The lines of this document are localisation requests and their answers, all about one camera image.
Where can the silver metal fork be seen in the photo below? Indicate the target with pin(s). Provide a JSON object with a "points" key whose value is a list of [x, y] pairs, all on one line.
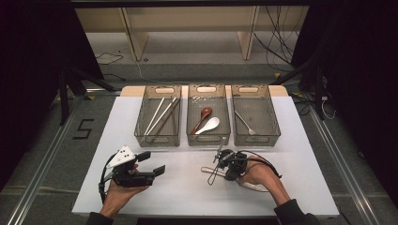
{"points": [[244, 122]]}

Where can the light wooden shelf unit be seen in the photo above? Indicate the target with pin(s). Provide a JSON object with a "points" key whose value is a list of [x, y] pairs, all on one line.
{"points": [[187, 18]]}

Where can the person's right hand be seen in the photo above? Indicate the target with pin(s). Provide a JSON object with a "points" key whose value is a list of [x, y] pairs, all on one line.
{"points": [[261, 173]]}

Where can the black metal stand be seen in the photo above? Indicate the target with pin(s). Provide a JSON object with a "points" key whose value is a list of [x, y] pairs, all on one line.
{"points": [[64, 100], [319, 93]]}

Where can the translucent grey plastic bin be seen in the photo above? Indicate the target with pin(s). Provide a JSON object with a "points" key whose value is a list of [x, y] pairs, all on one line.
{"points": [[263, 115], [140, 125], [219, 106]]}

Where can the white chopstick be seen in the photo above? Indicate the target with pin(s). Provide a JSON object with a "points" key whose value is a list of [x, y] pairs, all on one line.
{"points": [[162, 115], [154, 115]]}

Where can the dark curtain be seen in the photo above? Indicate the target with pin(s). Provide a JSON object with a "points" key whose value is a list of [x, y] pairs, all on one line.
{"points": [[25, 62], [369, 78]]}

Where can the silver metal spoon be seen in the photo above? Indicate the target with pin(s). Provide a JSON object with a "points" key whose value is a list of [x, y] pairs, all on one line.
{"points": [[211, 171]]}

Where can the short aluminium floor rail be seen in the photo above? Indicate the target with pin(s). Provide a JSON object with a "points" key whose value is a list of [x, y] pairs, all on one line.
{"points": [[103, 92]]}

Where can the brown wooden spoon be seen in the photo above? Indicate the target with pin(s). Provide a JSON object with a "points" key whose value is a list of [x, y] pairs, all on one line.
{"points": [[206, 111]]}

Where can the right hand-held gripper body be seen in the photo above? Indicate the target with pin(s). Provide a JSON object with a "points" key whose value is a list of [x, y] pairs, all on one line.
{"points": [[233, 161]]}

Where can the long aluminium floor rail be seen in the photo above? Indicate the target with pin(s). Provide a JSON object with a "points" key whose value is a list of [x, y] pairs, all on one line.
{"points": [[40, 175], [347, 175]]}

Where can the black overhead bar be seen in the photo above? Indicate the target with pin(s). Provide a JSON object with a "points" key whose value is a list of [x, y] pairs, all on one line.
{"points": [[187, 3]]}

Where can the white ceramic spoon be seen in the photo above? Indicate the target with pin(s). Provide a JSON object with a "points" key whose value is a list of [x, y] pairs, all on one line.
{"points": [[212, 122]]}

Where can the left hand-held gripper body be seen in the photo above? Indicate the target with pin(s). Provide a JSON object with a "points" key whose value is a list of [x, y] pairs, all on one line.
{"points": [[131, 179]]}

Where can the person's left hand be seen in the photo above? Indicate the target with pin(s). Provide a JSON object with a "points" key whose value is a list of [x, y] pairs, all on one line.
{"points": [[119, 200]]}

